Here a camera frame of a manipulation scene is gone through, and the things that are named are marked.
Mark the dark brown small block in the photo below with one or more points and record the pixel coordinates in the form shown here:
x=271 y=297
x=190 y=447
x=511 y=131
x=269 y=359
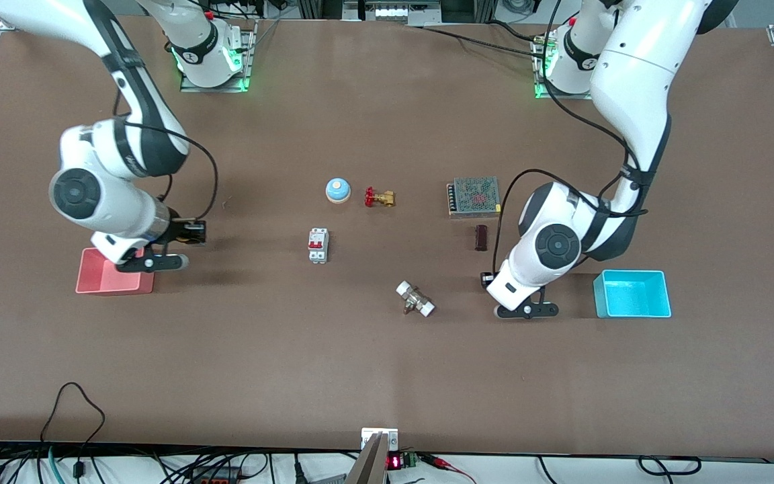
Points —
x=482 y=238

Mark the grey metal beam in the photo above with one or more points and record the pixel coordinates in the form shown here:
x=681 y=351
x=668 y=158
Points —
x=370 y=464

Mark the white circuit breaker red switches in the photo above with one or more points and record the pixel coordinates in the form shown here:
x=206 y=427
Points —
x=318 y=245

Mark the blue white round bell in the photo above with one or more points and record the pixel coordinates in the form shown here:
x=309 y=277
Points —
x=338 y=189

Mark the red alligator clip lead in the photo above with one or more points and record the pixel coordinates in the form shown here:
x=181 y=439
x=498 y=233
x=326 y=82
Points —
x=451 y=466

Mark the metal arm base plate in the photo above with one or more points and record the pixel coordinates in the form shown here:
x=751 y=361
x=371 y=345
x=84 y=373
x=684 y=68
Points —
x=247 y=64
x=540 y=87

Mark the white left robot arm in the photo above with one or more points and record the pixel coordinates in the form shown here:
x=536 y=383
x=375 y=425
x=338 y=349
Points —
x=635 y=74

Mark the white metal bracket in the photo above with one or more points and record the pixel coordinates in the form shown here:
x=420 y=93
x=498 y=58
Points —
x=368 y=435

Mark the metal mesh power supply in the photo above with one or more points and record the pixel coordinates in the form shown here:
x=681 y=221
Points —
x=474 y=196

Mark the metal fitting white caps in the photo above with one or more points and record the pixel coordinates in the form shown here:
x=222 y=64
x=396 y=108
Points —
x=416 y=299

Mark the grey electronics box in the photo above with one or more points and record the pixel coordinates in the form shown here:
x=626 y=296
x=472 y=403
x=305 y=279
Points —
x=394 y=10

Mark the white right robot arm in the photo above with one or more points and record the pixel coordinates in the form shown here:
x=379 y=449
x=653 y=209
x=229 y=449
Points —
x=101 y=195

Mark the pink plastic bin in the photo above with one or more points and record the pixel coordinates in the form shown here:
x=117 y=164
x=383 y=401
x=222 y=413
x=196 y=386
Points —
x=99 y=279

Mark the cyan plastic bin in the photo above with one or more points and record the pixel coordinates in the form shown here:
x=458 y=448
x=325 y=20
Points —
x=632 y=296

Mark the red LED display module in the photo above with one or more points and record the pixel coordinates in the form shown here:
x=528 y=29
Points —
x=402 y=460

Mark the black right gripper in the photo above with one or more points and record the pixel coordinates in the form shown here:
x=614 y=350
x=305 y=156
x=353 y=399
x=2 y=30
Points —
x=179 y=232

